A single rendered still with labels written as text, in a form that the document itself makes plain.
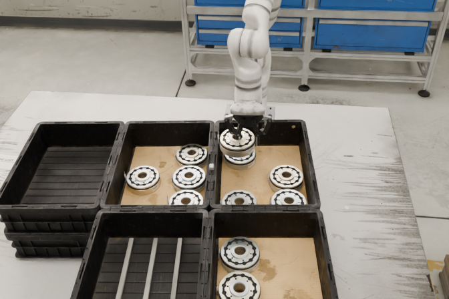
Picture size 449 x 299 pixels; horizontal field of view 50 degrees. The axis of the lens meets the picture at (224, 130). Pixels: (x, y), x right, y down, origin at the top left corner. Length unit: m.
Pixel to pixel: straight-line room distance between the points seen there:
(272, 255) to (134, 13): 3.35
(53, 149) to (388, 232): 1.14
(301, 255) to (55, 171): 0.84
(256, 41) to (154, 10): 3.18
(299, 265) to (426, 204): 1.54
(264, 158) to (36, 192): 0.73
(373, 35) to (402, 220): 1.89
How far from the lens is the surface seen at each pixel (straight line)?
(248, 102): 1.26
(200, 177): 1.49
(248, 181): 1.51
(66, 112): 2.17
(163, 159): 1.61
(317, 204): 1.32
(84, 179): 1.60
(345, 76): 3.44
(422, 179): 2.90
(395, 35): 3.36
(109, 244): 1.39
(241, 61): 1.24
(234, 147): 1.36
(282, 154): 1.61
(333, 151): 1.85
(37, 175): 1.67
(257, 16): 1.22
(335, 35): 3.31
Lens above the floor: 1.87
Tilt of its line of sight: 38 degrees down
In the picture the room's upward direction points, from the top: 2 degrees counter-clockwise
